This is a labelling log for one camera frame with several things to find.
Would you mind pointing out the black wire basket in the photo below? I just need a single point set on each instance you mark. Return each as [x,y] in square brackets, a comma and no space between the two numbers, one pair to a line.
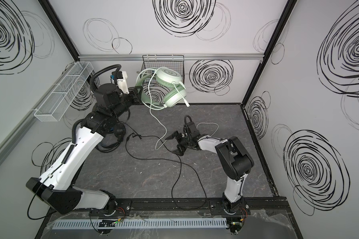
[163,73]

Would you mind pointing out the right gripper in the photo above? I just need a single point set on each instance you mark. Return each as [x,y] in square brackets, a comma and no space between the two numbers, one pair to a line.
[183,141]

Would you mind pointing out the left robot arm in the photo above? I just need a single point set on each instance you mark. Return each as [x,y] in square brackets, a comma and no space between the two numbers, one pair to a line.
[56,185]

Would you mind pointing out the right corner frame post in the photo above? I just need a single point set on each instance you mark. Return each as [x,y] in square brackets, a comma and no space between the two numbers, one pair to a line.
[289,7]

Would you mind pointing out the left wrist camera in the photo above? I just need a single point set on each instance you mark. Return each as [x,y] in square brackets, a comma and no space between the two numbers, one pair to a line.
[120,79]

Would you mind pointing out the black and blue headphones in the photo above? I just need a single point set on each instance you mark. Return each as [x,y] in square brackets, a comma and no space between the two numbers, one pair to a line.
[111,144]

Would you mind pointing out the clear wall shelf bin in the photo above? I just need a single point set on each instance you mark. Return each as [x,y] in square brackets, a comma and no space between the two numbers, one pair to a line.
[72,90]

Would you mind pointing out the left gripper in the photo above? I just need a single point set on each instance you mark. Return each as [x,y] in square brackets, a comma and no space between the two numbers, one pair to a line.
[133,97]

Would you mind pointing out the side wall aluminium rail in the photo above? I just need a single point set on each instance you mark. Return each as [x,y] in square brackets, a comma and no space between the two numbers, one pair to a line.
[21,129]

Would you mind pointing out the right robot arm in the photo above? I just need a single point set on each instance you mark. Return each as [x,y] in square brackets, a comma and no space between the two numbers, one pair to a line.
[233,156]

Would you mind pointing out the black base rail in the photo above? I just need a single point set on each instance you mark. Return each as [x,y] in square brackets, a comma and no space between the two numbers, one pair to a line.
[205,207]

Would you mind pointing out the black corner frame post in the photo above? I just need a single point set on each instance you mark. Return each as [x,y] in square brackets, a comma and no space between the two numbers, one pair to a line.
[71,50]

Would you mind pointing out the mint green headphones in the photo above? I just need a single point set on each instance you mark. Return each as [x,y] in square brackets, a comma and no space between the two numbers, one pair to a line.
[161,88]

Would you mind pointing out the white slotted cable duct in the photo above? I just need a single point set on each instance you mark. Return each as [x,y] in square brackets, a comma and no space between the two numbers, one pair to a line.
[104,224]

